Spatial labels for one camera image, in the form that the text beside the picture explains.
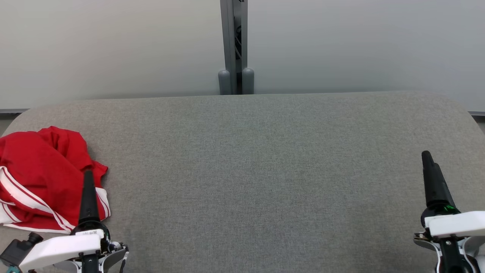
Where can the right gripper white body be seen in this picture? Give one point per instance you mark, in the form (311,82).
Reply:
(458,223)

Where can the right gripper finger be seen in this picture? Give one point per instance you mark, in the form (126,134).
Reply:
(429,178)
(441,189)

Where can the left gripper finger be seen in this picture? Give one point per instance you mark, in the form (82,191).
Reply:
(85,204)
(93,208)

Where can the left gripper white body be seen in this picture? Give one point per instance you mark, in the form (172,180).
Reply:
(60,248)

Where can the red shorts white stripes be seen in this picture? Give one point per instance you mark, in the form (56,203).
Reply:
(32,220)

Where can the red basketball jersey white sleeves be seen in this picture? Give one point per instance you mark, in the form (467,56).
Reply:
(45,159)

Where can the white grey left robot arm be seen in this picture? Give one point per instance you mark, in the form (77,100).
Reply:
(113,258)

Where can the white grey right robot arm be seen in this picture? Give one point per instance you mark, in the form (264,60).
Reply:
(452,258)

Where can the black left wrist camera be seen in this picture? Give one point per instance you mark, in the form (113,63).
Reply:
(17,250)

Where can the grey cylindrical post foot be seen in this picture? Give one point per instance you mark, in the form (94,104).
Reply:
(224,81)
(247,80)

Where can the grey metal partition post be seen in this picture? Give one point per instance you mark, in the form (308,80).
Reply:
(229,38)

